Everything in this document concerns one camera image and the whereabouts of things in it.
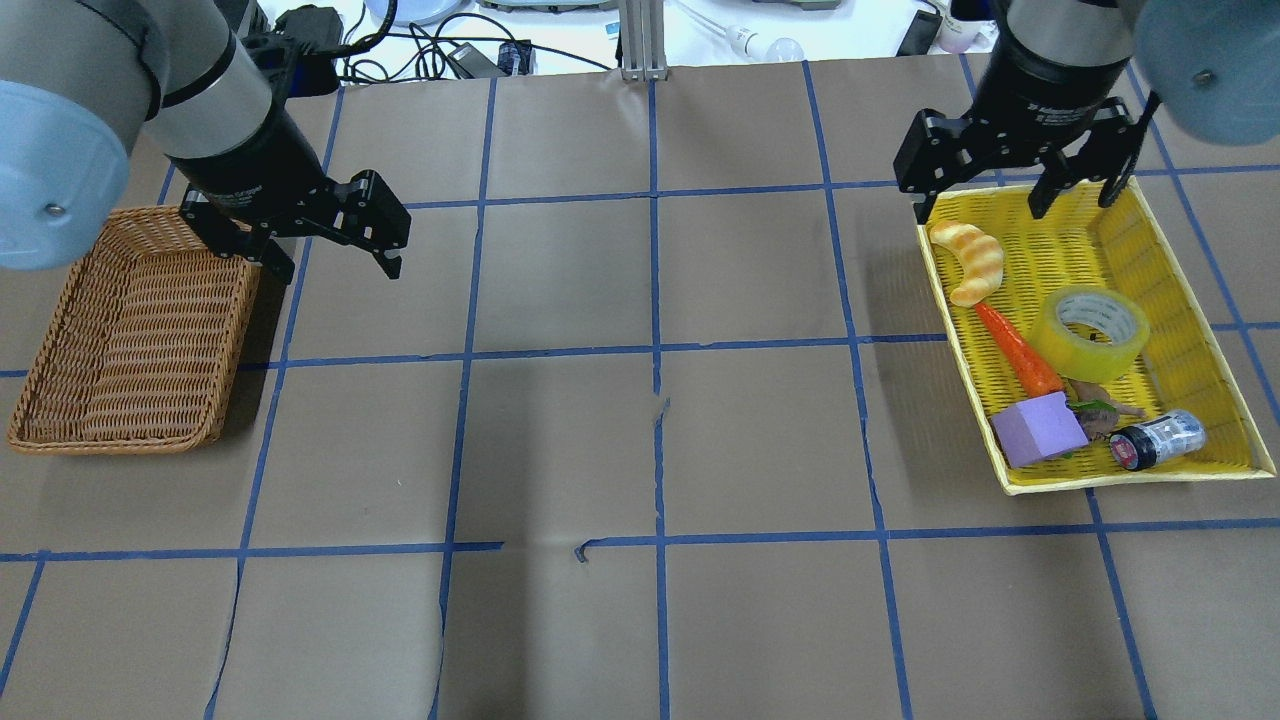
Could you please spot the yellow woven tray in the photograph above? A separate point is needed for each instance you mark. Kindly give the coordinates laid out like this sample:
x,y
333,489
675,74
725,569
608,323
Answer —
x,y
1123,249

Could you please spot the toy croissant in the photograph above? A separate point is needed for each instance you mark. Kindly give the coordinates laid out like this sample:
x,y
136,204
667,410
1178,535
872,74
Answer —
x,y
981,257

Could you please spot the purple foam cube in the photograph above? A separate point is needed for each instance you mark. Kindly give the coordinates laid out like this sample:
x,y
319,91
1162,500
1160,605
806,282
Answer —
x,y
1038,429

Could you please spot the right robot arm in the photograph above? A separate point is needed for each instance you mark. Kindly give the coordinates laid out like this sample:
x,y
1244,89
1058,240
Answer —
x,y
1072,87

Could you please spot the yellow packing tape roll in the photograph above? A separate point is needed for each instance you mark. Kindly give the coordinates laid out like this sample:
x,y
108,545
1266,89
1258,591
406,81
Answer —
x,y
1089,333

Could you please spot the black power adapter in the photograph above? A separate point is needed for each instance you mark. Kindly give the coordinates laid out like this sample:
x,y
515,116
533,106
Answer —
x,y
514,58

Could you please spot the brown wicker basket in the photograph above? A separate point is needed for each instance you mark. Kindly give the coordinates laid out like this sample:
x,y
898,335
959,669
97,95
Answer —
x,y
142,350

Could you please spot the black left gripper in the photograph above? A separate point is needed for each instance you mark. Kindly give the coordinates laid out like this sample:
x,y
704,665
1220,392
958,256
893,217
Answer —
x,y
252,160

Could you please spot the white light bulb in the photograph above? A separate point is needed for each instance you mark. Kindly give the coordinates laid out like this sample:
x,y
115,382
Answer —
x,y
756,46

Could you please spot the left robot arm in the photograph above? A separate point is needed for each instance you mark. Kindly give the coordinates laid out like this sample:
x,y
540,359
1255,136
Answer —
x,y
82,80

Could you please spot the small spice jar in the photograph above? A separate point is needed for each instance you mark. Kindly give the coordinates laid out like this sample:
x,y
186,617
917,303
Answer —
x,y
1148,443

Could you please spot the toy carrot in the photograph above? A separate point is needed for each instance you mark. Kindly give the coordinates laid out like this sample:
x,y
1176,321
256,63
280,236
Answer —
x,y
1034,374

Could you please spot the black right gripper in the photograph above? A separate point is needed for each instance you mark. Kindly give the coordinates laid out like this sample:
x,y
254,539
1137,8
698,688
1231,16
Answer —
x,y
1040,98

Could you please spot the aluminium frame post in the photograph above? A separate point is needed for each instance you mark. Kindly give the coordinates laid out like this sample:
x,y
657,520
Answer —
x,y
642,41

